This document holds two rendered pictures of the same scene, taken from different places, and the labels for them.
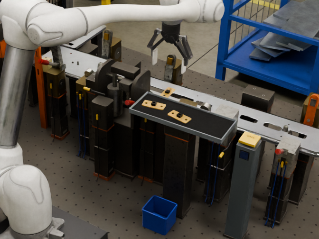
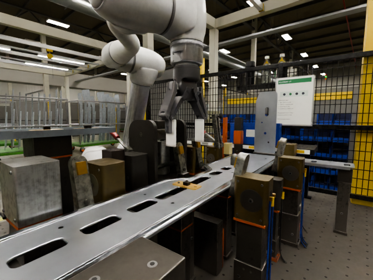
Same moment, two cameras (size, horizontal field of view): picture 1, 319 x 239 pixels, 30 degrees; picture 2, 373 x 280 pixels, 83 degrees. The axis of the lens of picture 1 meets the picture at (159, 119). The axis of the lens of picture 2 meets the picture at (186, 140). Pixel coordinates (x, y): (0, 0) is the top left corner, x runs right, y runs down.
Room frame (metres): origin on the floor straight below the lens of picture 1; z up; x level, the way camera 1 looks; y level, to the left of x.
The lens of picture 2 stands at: (2.26, -0.62, 1.20)
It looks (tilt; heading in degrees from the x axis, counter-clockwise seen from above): 6 degrees down; 99
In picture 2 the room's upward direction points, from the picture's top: straight up
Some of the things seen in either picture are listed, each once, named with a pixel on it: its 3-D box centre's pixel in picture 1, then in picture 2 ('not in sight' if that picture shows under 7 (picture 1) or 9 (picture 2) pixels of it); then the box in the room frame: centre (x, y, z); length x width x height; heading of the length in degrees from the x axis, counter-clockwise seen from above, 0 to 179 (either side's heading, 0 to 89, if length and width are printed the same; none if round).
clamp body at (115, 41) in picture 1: (114, 71); (292, 200); (2.55, 0.24, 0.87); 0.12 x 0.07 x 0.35; 153
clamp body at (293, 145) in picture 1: (280, 184); not in sight; (1.74, -0.47, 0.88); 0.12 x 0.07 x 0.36; 153
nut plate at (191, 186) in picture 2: (167, 91); (186, 183); (2.17, -0.03, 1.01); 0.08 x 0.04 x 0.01; 153
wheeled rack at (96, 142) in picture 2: not in sight; (98, 125); (-2.32, 6.78, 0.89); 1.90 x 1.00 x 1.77; 61
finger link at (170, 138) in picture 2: (183, 65); (171, 133); (2.14, -0.09, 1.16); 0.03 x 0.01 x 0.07; 153
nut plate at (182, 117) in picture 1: (179, 115); (46, 128); (1.76, -0.07, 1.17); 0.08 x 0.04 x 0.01; 52
